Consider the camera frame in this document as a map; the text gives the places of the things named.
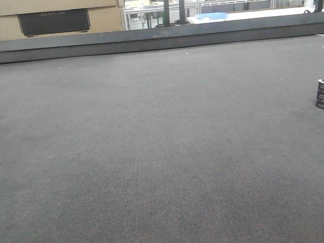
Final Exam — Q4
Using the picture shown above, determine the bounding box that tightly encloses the cardboard box with black panel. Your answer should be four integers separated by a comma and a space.
0, 7, 124, 41

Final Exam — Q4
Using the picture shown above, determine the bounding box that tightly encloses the blue tray on white table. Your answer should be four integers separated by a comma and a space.
195, 12, 228, 24

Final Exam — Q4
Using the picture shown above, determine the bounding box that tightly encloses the white table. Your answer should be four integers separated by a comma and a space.
187, 7, 315, 24

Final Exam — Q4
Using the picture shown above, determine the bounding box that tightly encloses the black vertical post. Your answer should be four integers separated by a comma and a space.
163, 0, 170, 27
179, 0, 187, 25

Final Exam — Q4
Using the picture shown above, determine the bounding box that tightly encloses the upper cardboard box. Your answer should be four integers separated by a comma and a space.
0, 0, 124, 16

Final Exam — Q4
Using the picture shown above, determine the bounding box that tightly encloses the dark grey table edge rail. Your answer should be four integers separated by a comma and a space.
0, 12, 324, 64

